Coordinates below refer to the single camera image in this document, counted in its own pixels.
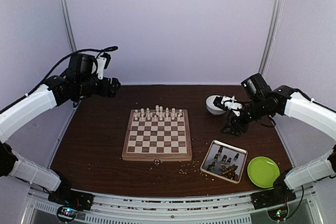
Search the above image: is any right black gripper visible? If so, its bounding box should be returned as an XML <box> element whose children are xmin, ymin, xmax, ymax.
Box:
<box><xmin>220</xmin><ymin>97</ymin><xmax>267</xmax><ymax>136</ymax></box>

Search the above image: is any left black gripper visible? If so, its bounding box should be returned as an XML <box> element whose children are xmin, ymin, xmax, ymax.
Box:
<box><xmin>76</xmin><ymin>76</ymin><xmax>120</xmax><ymax>98</ymax></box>

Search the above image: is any wooden chess board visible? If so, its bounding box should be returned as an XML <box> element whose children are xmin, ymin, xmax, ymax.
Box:
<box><xmin>122</xmin><ymin>110</ymin><xmax>193</xmax><ymax>162</ymax></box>

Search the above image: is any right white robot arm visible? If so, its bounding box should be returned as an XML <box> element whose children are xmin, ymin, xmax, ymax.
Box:
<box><xmin>213</xmin><ymin>73</ymin><xmax>335</xmax><ymax>204</ymax></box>

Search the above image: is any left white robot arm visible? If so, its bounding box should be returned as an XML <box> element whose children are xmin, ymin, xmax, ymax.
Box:
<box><xmin>1</xmin><ymin>46</ymin><xmax>120</xmax><ymax>205</ymax></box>

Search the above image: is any pile of dark chess pieces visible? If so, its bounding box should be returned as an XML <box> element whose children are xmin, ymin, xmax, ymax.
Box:
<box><xmin>220</xmin><ymin>165</ymin><xmax>239</xmax><ymax>181</ymax></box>

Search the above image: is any white ceramic bowl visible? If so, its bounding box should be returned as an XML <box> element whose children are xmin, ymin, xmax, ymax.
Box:
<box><xmin>205</xmin><ymin>94</ymin><xmax>228</xmax><ymax>115</ymax></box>

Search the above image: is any metal tray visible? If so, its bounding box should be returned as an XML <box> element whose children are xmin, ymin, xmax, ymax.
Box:
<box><xmin>200</xmin><ymin>140</ymin><xmax>248</xmax><ymax>184</ymax></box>

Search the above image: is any green plate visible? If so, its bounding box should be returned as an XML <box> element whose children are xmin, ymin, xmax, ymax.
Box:
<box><xmin>247</xmin><ymin>156</ymin><xmax>280</xmax><ymax>189</ymax></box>

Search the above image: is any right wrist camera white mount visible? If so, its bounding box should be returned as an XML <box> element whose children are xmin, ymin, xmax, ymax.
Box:
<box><xmin>213</xmin><ymin>95</ymin><xmax>243</xmax><ymax>116</ymax></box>

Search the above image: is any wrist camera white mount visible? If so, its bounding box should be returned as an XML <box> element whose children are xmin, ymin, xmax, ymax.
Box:
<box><xmin>213</xmin><ymin>95</ymin><xmax>243</xmax><ymax>116</ymax></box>
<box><xmin>96</xmin><ymin>52</ymin><xmax>111</xmax><ymax>80</ymax></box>

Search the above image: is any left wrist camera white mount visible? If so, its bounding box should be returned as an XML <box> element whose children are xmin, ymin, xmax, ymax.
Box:
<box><xmin>96</xmin><ymin>52</ymin><xmax>111</xmax><ymax>80</ymax></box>

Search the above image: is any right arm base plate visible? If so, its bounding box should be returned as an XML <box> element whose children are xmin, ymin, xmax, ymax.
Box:
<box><xmin>251</xmin><ymin>189</ymin><xmax>297</xmax><ymax>210</ymax></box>

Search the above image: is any left aluminium frame post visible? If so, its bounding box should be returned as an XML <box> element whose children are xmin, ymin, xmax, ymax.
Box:
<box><xmin>59</xmin><ymin>0</ymin><xmax>77</xmax><ymax>52</ymax></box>

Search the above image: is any aluminium frame post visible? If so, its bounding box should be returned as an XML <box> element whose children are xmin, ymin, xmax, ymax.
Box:
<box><xmin>59</xmin><ymin>0</ymin><xmax>77</xmax><ymax>52</ymax></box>
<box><xmin>259</xmin><ymin>0</ymin><xmax>284</xmax><ymax>77</ymax></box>

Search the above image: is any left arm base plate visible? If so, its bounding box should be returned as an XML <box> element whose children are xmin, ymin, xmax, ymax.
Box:
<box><xmin>48</xmin><ymin>190</ymin><xmax>94</xmax><ymax>211</ymax></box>

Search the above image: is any right aluminium frame post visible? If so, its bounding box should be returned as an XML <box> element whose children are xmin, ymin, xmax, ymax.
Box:
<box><xmin>259</xmin><ymin>0</ymin><xmax>284</xmax><ymax>77</ymax></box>

